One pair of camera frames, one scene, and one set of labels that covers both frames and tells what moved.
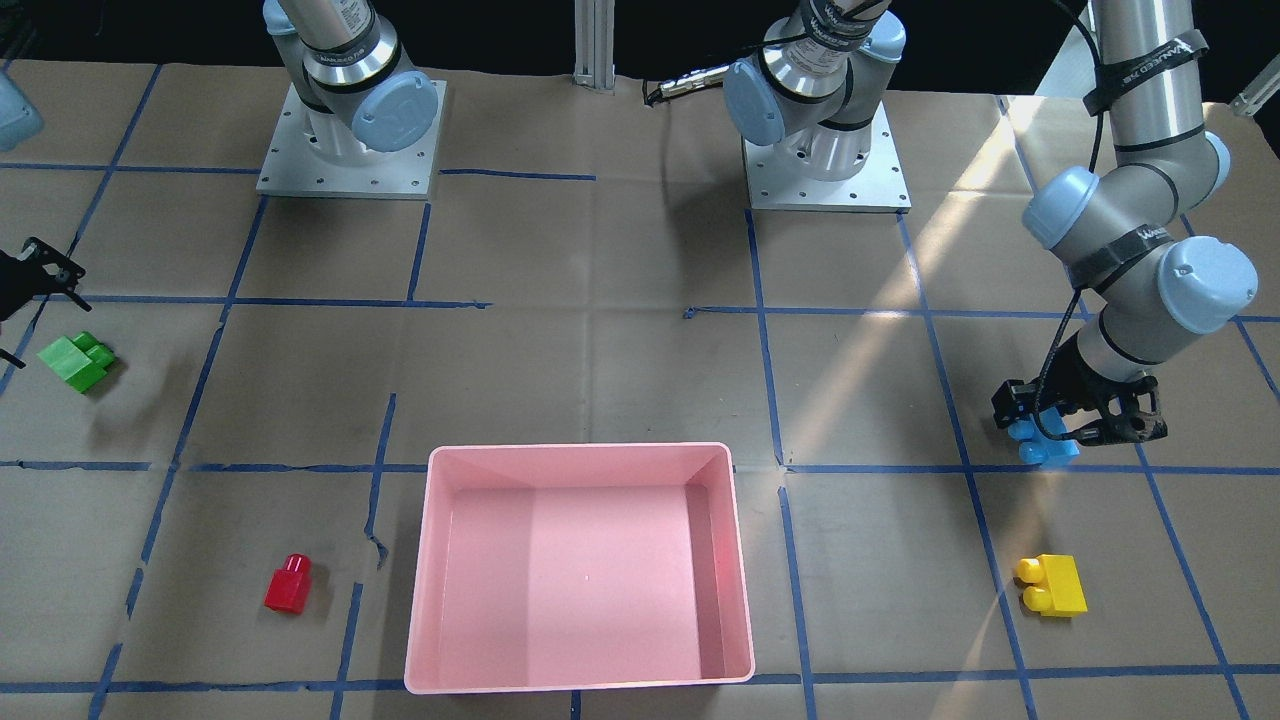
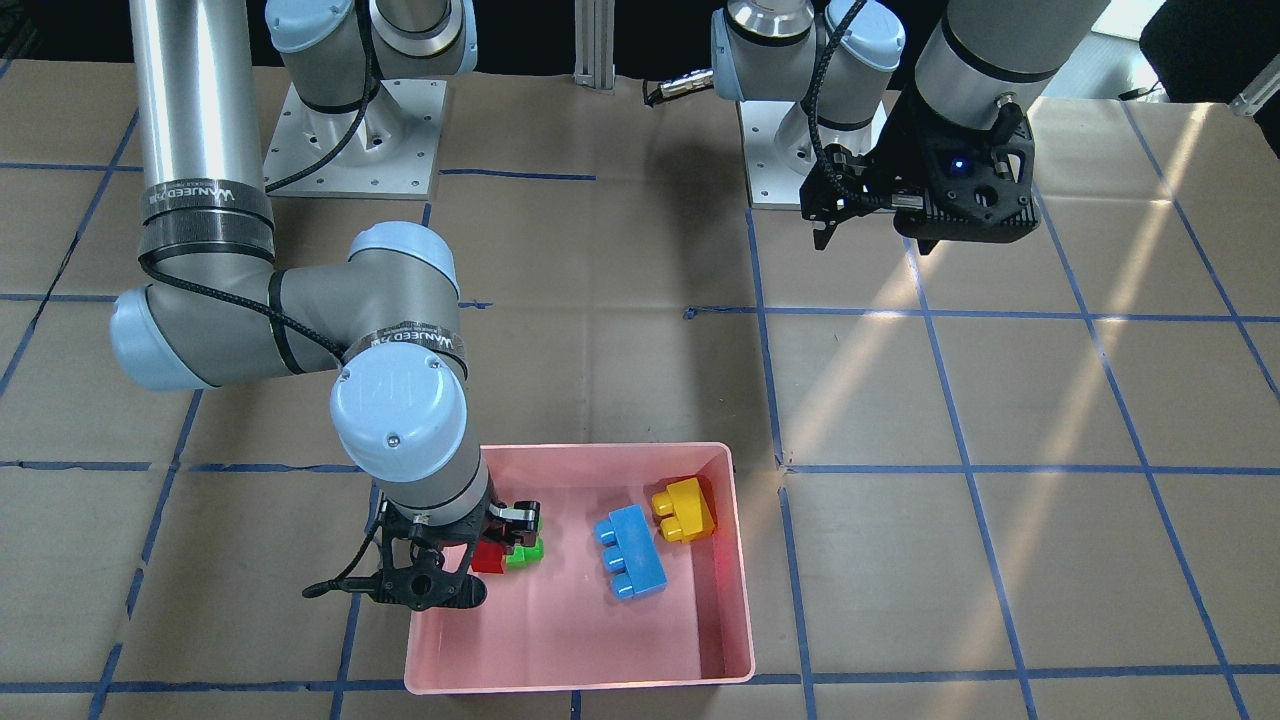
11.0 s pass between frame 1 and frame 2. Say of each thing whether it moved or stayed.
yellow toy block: moved
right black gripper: moved
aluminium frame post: stayed
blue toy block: moved
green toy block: moved
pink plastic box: stayed
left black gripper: moved
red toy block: moved
